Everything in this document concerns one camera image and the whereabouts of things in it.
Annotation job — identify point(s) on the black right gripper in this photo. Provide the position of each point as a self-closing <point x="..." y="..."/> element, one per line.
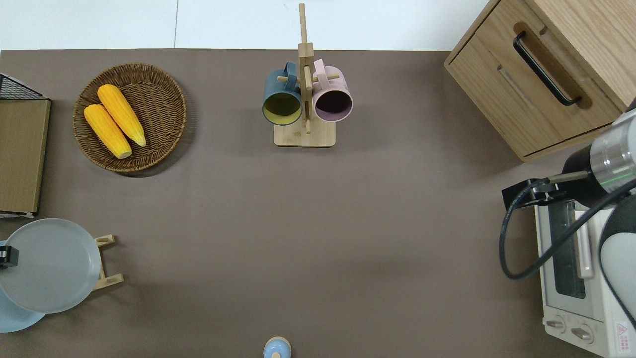
<point x="541" y="191"/>

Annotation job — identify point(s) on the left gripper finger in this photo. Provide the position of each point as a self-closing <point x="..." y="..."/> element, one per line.
<point x="10" y="258"/>

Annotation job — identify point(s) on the gray plate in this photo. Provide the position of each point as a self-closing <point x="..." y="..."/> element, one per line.
<point x="54" y="268"/>

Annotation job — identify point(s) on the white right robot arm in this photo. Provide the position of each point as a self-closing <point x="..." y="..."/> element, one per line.
<point x="618" y="149"/>

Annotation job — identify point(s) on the light blue plate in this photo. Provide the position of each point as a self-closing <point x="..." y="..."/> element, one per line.
<point x="15" y="318"/>

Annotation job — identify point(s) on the wooden plate rack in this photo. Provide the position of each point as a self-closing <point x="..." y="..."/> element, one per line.
<point x="107" y="282"/>

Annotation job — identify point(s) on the white toaster oven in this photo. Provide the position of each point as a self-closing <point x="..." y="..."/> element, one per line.
<point x="551" y="298"/>

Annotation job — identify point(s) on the wooden drawer cabinet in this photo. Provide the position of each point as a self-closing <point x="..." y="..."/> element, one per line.
<point x="497" y="84"/>

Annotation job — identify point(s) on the white toaster knob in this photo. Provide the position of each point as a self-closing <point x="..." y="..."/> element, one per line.
<point x="582" y="333"/>
<point x="555" y="324"/>

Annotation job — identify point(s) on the yellow corn cob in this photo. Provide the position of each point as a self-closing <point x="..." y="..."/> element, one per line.
<point x="121" y="114"/>
<point x="107" y="130"/>

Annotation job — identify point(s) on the brown wicker basket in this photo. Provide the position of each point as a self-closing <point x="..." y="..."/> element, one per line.
<point x="159" y="99"/>

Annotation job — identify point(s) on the brown table mat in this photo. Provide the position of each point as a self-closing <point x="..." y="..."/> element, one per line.
<point x="318" y="223"/>

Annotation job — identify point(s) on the pink mug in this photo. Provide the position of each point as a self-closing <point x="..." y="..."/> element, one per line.
<point x="333" y="102"/>

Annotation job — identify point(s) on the wooden mug tree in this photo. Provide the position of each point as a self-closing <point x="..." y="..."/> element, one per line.
<point x="304" y="136"/>

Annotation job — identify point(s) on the dark teal mug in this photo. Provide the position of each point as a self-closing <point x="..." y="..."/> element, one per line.
<point x="280" y="107"/>

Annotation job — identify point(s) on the blue dome wooden bell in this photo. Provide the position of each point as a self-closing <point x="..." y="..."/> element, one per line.
<point x="277" y="349"/>

